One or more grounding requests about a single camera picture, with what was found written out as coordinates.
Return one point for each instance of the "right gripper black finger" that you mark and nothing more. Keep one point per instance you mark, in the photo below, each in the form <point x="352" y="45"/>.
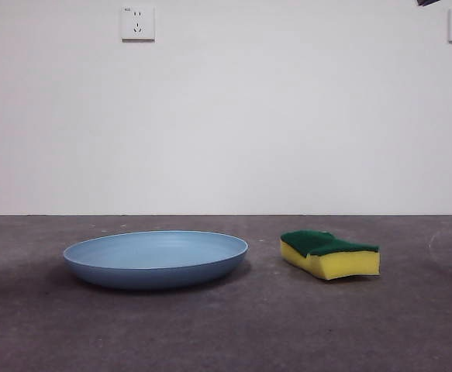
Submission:
<point x="426" y="2"/>

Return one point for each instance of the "yellow sponge with green pad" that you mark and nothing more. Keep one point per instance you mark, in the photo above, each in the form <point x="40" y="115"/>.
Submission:
<point x="346" y="263"/>

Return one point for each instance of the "blue round plate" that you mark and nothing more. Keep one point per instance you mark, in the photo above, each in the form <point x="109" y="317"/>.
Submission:
<point x="152" y="253"/>

